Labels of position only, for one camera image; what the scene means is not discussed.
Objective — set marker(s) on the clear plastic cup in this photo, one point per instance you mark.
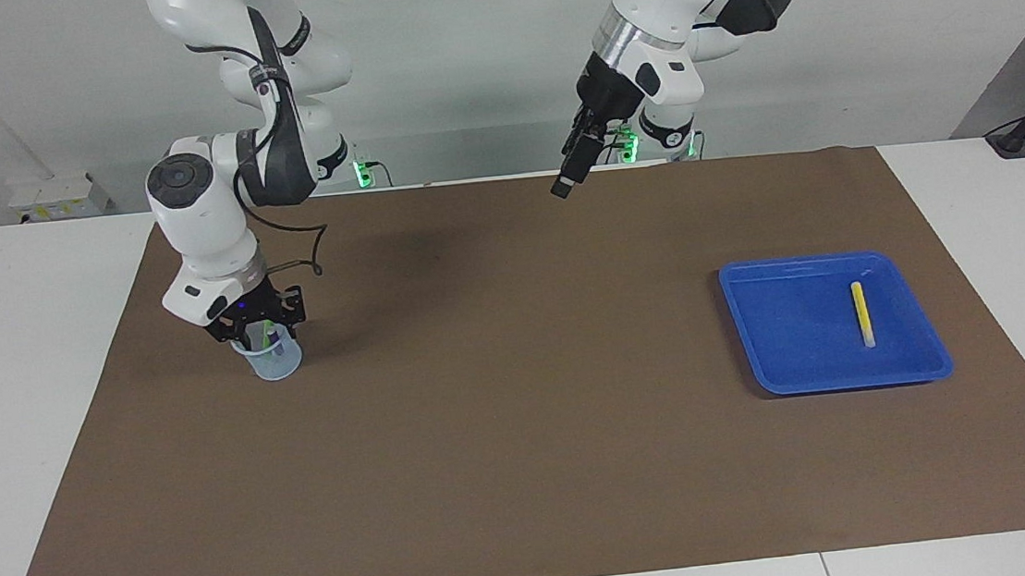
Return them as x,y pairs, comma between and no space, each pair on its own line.
276,366

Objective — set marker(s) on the blue plastic tray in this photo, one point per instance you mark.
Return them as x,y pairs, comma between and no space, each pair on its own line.
804,337

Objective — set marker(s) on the yellow pen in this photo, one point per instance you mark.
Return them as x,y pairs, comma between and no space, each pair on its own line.
862,313

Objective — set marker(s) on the green pen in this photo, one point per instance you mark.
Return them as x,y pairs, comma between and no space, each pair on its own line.
268,339

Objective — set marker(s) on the brown table mat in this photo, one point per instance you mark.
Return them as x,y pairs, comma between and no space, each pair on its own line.
524,417

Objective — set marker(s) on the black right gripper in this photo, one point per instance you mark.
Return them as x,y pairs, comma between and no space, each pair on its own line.
254,306

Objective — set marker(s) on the white wall socket box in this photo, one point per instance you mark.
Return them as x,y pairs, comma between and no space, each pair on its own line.
59,198

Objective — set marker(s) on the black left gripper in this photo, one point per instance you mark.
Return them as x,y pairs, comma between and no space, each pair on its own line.
609,98

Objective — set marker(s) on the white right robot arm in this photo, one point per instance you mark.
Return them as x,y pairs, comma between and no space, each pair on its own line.
200,213

